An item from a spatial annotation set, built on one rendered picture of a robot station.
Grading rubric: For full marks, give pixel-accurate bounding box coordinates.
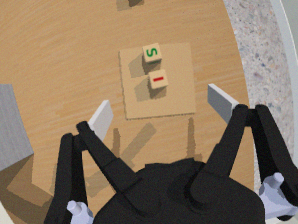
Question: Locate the tan square mat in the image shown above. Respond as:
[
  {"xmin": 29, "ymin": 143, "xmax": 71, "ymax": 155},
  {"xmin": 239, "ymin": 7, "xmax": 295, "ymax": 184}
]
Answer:
[{"xmin": 119, "ymin": 42, "xmax": 196, "ymax": 119}]

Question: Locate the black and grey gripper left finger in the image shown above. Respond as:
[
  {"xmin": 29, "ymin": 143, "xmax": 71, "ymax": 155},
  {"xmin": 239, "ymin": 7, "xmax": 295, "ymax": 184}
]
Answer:
[{"xmin": 44, "ymin": 100, "xmax": 161, "ymax": 224}]

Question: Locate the tan letter block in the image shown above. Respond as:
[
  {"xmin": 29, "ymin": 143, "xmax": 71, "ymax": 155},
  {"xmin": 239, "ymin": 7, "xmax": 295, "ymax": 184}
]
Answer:
[
  {"xmin": 148, "ymin": 69, "xmax": 168, "ymax": 89},
  {"xmin": 142, "ymin": 43, "xmax": 162, "ymax": 66}
]

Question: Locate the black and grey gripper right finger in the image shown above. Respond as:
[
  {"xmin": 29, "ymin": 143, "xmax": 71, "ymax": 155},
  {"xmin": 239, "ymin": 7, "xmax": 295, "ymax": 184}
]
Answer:
[{"xmin": 190, "ymin": 84, "xmax": 298, "ymax": 221}]

